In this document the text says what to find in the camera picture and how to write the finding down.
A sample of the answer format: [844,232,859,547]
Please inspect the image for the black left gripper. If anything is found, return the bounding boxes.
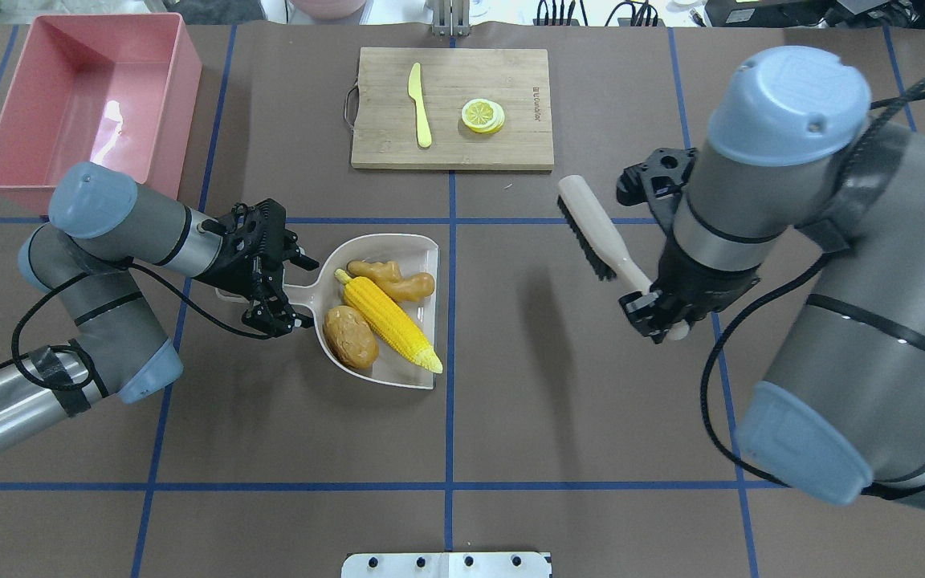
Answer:
[198,198,320,338]

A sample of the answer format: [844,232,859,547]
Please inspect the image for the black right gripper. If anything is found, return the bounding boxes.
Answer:
[614,148,761,344]

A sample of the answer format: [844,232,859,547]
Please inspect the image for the brown toy potato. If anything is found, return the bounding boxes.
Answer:
[323,306,379,371]

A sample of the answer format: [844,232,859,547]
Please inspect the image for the beige plastic dustpan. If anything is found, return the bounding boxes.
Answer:
[215,233,440,391]

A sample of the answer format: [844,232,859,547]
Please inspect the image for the tan toy ginger root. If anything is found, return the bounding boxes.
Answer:
[348,260,436,303]

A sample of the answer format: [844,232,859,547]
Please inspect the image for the beige hand brush black bristles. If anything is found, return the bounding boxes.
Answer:
[557,175,690,344]

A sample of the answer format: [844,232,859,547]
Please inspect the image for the yellow toy corn cob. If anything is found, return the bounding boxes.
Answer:
[334,268,443,374]

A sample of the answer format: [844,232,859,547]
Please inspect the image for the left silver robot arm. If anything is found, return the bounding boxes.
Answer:
[0,161,319,451]

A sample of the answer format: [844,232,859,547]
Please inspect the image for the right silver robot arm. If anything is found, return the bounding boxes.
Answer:
[616,45,925,510]

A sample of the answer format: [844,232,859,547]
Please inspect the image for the pink plastic bin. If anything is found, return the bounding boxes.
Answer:
[0,12,202,214]

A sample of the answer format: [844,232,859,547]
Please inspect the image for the yellow plastic knife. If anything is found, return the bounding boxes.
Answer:
[407,62,433,149]

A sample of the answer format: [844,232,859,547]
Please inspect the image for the wooden cutting board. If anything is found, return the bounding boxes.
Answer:
[350,47,555,172]

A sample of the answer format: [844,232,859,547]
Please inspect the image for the yellow lemon slice toy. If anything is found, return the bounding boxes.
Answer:
[460,98,506,134]

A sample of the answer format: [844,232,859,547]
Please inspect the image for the pink bowl on scale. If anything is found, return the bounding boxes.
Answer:
[291,0,367,21]

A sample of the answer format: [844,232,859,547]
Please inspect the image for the aluminium frame post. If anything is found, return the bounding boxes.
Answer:
[425,0,472,37]

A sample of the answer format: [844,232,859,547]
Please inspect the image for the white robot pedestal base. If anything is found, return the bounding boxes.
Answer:
[340,550,553,577]

